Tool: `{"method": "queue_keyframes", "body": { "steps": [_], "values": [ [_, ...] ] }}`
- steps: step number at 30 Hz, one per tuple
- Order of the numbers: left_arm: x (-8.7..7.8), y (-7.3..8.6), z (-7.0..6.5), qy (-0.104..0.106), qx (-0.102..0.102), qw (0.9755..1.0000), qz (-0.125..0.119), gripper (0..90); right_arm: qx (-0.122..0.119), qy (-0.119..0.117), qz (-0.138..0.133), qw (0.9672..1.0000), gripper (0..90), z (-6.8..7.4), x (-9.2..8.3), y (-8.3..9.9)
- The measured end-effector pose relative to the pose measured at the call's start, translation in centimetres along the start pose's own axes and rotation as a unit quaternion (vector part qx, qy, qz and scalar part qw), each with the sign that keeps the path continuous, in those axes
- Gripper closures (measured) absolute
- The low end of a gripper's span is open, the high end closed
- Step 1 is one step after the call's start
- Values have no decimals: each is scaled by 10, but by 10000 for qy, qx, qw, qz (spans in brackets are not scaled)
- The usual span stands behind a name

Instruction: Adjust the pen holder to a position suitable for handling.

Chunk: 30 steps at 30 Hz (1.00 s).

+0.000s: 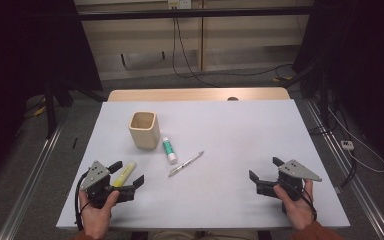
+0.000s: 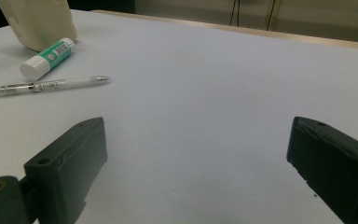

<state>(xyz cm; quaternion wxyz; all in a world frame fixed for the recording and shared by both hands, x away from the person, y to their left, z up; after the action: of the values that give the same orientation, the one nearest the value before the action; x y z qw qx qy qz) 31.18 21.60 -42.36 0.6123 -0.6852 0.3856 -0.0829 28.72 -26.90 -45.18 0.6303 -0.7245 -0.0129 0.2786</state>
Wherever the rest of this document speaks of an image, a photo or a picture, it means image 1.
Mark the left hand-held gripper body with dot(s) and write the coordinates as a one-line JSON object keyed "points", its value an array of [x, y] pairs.
{"points": [[96, 186]]}

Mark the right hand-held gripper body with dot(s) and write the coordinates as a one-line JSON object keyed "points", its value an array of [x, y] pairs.
{"points": [[293, 181]]}

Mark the yellow highlighter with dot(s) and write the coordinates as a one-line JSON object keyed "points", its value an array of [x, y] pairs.
{"points": [[125, 174]]}

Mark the beige square pen holder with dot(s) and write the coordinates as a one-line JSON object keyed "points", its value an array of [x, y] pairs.
{"points": [[145, 136]]}

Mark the green white glue stick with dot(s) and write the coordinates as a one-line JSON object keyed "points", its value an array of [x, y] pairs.
{"points": [[169, 150]]}

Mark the person's right hand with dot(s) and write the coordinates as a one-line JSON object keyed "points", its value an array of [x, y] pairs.
{"points": [[300, 211]]}

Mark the person's left hand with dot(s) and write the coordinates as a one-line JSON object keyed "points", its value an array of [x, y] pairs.
{"points": [[96, 220]]}

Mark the silver pen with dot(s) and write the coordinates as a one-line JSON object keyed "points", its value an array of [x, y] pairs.
{"points": [[186, 163]]}

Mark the white power strip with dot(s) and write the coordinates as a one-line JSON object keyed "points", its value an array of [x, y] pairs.
{"points": [[347, 145]]}

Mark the yellow floor tape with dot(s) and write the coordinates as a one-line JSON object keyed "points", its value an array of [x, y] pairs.
{"points": [[281, 79]]}

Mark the black metal stand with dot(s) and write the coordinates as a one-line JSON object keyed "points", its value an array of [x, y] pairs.
{"points": [[50, 110]]}

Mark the wooden table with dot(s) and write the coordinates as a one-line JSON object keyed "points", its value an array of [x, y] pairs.
{"points": [[180, 94]]}

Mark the black curtain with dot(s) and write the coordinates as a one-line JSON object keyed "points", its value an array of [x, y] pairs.
{"points": [[20, 66], [363, 66]]}

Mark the office desk with black edge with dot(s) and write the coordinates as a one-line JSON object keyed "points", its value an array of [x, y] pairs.
{"points": [[193, 14]]}

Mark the metal floor rail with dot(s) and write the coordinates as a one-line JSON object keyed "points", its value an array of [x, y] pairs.
{"points": [[30, 186], [350, 180]]}

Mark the white wall socket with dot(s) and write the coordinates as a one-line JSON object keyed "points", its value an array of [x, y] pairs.
{"points": [[179, 4]]}

